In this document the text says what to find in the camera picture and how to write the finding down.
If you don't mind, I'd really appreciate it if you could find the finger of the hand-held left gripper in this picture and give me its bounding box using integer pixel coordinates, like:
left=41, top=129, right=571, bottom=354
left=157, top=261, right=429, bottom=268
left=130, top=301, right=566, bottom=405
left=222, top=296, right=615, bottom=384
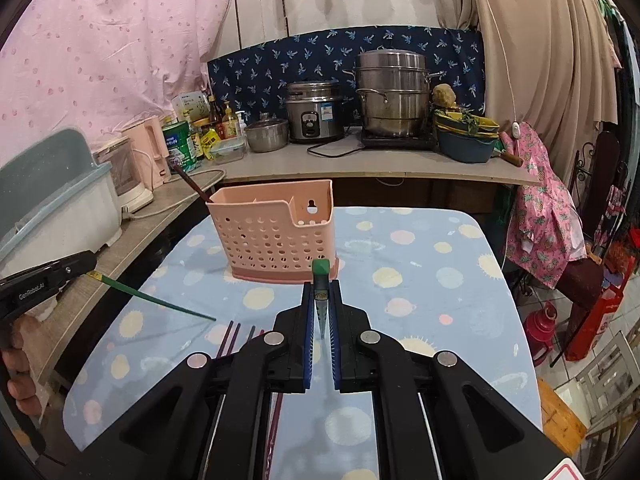
left=0, top=250, right=99, bottom=328

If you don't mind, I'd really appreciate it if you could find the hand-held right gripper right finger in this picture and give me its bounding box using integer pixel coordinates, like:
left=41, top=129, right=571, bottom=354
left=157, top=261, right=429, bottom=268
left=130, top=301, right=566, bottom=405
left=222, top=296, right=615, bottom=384
left=327, top=280, right=576, bottom=480

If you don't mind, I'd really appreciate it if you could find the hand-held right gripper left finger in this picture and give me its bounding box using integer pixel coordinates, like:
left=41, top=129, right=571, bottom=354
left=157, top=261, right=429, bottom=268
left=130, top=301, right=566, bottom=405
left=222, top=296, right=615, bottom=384
left=62, top=281, right=321, bottom=480

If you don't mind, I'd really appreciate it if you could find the green chopstick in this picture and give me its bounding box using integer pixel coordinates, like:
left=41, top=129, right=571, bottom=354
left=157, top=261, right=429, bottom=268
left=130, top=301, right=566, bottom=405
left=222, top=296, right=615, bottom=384
left=312, top=259, right=331, bottom=352
left=87, top=271, right=217, bottom=321

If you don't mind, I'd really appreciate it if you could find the pink perforated utensil holder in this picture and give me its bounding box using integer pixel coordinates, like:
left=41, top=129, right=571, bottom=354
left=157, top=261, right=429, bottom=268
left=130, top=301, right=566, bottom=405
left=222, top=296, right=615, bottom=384
left=206, top=179, right=341, bottom=281

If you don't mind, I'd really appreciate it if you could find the brown chopstick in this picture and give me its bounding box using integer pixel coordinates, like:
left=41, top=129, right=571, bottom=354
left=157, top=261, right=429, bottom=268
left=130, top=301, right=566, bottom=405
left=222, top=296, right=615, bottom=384
left=170, top=163, right=212, bottom=204

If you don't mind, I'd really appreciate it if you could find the person's left hand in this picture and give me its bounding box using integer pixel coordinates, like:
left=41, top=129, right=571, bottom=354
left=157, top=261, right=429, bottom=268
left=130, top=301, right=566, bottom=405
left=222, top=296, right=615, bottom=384
left=1, top=318, right=40, bottom=417

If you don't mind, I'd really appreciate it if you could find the white dish rack box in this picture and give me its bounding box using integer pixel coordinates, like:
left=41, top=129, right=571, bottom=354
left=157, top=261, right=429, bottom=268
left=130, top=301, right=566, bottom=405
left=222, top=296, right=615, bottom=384
left=0, top=127, right=124, bottom=273

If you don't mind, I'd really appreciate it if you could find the blue planet print tablecloth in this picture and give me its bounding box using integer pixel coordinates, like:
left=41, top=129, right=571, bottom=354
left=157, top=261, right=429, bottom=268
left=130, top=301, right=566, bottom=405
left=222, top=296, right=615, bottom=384
left=62, top=205, right=544, bottom=453

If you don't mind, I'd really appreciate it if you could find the white blender appliance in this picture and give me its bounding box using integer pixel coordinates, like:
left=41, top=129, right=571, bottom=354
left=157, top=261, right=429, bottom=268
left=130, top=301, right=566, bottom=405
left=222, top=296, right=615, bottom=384
left=95, top=135, right=155, bottom=214

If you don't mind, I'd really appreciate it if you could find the pink electric kettle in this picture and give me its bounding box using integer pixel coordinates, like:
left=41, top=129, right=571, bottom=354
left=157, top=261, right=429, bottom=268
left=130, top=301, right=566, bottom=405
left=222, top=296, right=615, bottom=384
left=121, top=115, right=171, bottom=190

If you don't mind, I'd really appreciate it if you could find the small lidded steel pot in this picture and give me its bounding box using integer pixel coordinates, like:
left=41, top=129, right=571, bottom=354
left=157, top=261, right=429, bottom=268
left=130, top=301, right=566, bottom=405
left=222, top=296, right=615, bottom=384
left=244, top=114, right=291, bottom=153

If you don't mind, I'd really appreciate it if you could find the clear food container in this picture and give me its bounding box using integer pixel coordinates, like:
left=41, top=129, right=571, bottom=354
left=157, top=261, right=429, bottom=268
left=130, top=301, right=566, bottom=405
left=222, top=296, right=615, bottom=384
left=209, top=137, right=247, bottom=162

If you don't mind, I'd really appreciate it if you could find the green tin can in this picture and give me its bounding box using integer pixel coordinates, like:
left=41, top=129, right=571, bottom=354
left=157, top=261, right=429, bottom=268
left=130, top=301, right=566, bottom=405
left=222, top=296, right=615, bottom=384
left=161, top=121, right=197, bottom=173

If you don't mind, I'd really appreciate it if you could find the red thermos jug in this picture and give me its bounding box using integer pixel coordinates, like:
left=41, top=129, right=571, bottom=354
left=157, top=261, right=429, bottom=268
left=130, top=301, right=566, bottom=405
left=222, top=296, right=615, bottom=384
left=522, top=301, right=559, bottom=367

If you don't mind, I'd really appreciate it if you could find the black induction cooker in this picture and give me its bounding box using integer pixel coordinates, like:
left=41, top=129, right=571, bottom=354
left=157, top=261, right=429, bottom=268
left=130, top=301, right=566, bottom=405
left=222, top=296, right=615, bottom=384
left=361, top=127, right=441, bottom=151

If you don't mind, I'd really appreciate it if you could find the yellow packet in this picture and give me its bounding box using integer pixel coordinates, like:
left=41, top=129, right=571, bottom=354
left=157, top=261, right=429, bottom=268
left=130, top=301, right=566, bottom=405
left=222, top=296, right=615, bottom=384
left=200, top=129, right=222, bottom=160

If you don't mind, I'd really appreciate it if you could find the steel rice cooker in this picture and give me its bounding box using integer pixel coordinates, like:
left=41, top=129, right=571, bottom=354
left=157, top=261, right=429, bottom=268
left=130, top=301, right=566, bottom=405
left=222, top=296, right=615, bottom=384
left=285, top=80, right=346, bottom=144

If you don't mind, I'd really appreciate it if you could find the yellow oil bottle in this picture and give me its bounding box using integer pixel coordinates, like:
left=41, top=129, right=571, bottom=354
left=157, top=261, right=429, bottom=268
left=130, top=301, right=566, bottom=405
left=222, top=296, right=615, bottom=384
left=221, top=101, right=239, bottom=139

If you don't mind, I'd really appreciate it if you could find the blue plastic basin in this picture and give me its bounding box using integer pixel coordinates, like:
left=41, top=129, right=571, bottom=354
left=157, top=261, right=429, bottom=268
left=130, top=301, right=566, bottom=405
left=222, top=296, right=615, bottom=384
left=435, top=127, right=501, bottom=164

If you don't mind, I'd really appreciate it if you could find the wooden stool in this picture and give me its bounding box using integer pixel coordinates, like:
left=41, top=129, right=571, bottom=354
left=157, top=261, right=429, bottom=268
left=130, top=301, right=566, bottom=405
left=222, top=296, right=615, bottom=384
left=537, top=377, right=589, bottom=456

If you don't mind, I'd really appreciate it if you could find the pink pineapple print garment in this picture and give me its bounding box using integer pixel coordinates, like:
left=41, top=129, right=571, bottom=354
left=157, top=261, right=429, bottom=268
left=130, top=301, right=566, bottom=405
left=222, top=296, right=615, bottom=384
left=502, top=121, right=589, bottom=289

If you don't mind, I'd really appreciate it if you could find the white and green carton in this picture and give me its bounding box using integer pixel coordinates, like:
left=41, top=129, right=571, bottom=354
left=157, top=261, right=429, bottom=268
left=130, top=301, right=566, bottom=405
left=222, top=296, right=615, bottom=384
left=171, top=91, right=211, bottom=124

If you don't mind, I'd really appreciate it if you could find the pink dotted hanging cloth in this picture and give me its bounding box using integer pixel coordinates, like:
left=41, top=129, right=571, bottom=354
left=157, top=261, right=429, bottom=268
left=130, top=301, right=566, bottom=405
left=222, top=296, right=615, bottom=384
left=0, top=0, right=240, bottom=161

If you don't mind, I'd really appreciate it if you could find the steel steamer pot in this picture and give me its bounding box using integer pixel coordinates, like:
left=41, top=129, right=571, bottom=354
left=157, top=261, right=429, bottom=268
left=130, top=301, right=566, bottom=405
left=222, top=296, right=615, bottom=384
left=355, top=49, right=446, bottom=138

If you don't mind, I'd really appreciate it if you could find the yellow plastic basin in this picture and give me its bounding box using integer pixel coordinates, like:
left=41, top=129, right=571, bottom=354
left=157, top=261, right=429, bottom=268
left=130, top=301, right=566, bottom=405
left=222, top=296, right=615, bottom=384
left=432, top=109, right=501, bottom=139

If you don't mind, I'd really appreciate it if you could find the brown loofah sponge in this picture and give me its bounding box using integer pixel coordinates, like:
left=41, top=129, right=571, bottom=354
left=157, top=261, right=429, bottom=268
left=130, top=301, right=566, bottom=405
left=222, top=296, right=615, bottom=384
left=431, top=84, right=457, bottom=110

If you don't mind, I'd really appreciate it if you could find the dark blue floral cloth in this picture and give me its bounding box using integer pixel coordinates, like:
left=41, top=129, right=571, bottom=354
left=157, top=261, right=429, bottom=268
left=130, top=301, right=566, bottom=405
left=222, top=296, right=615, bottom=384
left=206, top=25, right=487, bottom=127

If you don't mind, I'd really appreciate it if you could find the beige curtain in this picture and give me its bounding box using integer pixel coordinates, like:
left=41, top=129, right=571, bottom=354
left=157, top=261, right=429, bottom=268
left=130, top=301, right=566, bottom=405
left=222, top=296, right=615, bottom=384
left=432, top=0, right=624, bottom=137

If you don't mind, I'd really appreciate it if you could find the white power cable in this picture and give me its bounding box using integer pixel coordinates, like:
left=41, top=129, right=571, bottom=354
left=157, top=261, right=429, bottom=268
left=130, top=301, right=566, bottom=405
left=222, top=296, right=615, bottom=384
left=122, top=169, right=226, bottom=221

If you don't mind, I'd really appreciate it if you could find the black power cable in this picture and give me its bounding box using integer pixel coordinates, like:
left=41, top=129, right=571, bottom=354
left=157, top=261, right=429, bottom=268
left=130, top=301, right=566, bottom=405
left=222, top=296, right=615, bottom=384
left=306, top=137, right=366, bottom=159

